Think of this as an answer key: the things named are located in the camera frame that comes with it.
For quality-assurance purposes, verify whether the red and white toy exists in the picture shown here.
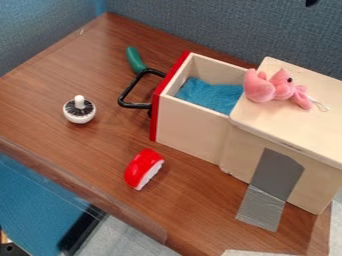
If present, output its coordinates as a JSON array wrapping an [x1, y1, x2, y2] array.
[[122, 148, 166, 192]]

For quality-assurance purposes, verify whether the white and black toy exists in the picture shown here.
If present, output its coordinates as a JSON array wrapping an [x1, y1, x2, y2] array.
[[61, 94, 98, 125]]

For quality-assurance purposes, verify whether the drawer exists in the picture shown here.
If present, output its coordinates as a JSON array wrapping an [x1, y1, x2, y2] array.
[[116, 50, 249, 166]]

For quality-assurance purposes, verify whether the cabinet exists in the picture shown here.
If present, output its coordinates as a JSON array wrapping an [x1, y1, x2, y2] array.
[[219, 56, 342, 216]]

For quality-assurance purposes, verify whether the green toy cucumber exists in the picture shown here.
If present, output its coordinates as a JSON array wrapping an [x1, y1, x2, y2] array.
[[125, 46, 149, 75]]

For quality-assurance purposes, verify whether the blue cloth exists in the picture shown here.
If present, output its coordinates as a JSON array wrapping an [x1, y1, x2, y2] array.
[[173, 76, 246, 116]]

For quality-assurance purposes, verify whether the pink plush toy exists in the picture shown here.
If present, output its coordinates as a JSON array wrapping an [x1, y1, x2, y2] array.
[[241, 67, 332, 113]]

